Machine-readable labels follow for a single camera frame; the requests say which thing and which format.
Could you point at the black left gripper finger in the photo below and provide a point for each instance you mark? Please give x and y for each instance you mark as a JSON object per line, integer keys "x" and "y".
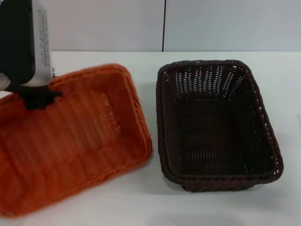
{"x": 52, "y": 94}
{"x": 33, "y": 100}

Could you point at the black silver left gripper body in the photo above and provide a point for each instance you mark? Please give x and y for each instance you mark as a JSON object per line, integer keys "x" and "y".
{"x": 21, "y": 42}

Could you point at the orange woven plastic basket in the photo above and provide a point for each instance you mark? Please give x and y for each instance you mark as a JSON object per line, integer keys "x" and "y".
{"x": 70, "y": 141}

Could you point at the dark brown woven basket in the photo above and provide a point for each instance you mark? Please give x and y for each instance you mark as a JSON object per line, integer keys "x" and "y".
{"x": 211, "y": 131}

